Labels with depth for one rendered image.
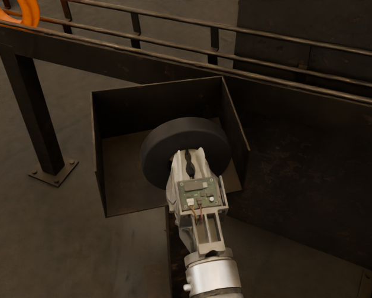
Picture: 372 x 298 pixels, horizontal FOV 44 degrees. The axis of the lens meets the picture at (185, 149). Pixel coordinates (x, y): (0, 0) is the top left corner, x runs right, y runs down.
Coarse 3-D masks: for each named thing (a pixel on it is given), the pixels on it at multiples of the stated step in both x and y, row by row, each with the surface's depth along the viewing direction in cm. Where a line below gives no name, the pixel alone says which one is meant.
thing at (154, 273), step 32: (96, 96) 89; (128, 96) 90; (160, 96) 92; (192, 96) 93; (224, 96) 90; (96, 128) 87; (128, 128) 97; (224, 128) 94; (96, 160) 77; (128, 160) 93; (128, 192) 88; (160, 192) 87; (160, 288) 136
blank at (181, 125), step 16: (160, 128) 74; (176, 128) 72; (192, 128) 72; (208, 128) 73; (144, 144) 75; (160, 144) 73; (176, 144) 74; (192, 144) 74; (208, 144) 75; (224, 144) 76; (144, 160) 75; (160, 160) 76; (208, 160) 78; (224, 160) 79; (144, 176) 78; (160, 176) 79; (192, 176) 80
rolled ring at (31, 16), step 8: (24, 0) 113; (32, 0) 114; (0, 8) 123; (24, 8) 115; (32, 8) 115; (0, 16) 123; (8, 16) 124; (24, 16) 117; (32, 16) 116; (0, 24) 123; (32, 24) 118
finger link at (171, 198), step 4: (172, 168) 74; (172, 172) 74; (172, 176) 74; (168, 180) 74; (172, 180) 73; (168, 184) 73; (172, 184) 73; (168, 188) 73; (172, 188) 73; (168, 192) 72; (172, 192) 72; (168, 196) 72; (172, 196) 72; (168, 200) 72; (172, 200) 72; (168, 204) 73; (172, 204) 72; (172, 208) 72; (172, 212) 72
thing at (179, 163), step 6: (174, 156) 75; (180, 156) 75; (174, 162) 75; (180, 162) 71; (186, 162) 75; (174, 168) 74; (180, 168) 71; (174, 174) 74; (180, 174) 72; (186, 174) 74; (174, 180) 73; (180, 180) 71
